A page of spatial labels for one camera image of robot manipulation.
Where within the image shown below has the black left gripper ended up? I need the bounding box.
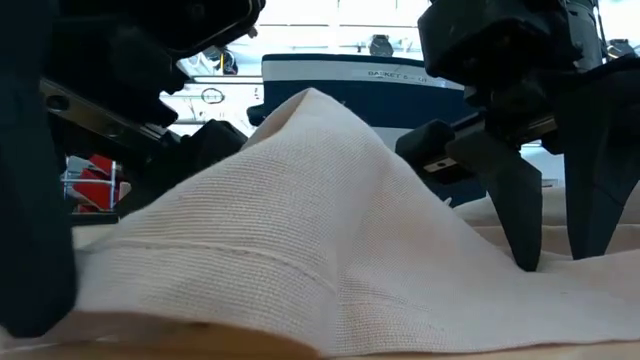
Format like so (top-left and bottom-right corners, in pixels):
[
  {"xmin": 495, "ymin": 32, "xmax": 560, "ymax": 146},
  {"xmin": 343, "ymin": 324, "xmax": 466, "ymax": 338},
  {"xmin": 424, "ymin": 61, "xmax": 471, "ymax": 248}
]
[{"xmin": 0, "ymin": 0, "xmax": 267, "ymax": 218}]

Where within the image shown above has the pale pink woven towel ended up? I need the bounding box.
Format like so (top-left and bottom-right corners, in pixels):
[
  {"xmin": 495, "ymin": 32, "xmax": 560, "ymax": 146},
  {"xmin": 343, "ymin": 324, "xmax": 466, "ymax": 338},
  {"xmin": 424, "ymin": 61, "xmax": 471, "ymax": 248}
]
[{"xmin": 0, "ymin": 87, "xmax": 640, "ymax": 359}]

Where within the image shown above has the red storage bin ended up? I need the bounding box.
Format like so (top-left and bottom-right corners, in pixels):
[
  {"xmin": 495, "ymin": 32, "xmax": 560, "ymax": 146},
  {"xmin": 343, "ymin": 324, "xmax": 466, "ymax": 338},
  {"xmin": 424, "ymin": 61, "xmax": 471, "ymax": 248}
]
[{"xmin": 60, "ymin": 153, "xmax": 133, "ymax": 215}]

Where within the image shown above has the navy white-striped fabric basket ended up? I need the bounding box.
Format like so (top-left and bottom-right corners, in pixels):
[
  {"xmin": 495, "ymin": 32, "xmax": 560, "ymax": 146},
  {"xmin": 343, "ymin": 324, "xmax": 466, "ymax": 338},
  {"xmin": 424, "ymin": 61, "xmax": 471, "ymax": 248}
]
[{"xmin": 247, "ymin": 52, "xmax": 489, "ymax": 209}]

